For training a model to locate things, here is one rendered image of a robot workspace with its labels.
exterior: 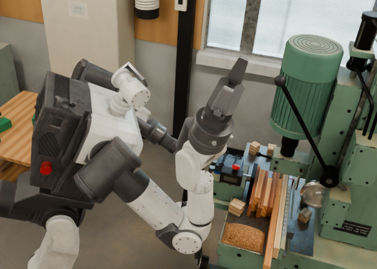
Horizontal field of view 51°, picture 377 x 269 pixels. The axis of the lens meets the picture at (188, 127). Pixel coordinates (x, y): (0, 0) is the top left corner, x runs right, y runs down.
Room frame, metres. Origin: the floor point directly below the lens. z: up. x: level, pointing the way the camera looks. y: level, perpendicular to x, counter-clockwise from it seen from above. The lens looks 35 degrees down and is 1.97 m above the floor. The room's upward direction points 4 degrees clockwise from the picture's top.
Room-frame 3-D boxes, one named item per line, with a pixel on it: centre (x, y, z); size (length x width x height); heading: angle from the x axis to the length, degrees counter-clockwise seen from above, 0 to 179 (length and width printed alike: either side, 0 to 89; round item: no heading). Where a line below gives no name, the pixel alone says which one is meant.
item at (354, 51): (1.14, -0.51, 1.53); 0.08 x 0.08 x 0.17; 76
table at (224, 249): (1.16, -0.26, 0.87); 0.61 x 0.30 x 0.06; 166
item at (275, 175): (1.14, -0.34, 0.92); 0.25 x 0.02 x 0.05; 166
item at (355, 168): (0.98, -0.54, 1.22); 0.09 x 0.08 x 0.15; 76
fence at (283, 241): (1.12, -0.40, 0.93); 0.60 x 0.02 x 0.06; 166
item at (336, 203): (0.98, -0.51, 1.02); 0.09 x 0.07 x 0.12; 166
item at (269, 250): (1.04, -0.34, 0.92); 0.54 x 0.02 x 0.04; 166
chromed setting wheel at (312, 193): (1.02, -0.47, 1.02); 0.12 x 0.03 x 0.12; 76
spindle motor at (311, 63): (1.18, -0.37, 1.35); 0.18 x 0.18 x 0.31
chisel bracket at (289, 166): (1.17, -0.39, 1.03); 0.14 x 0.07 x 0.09; 76
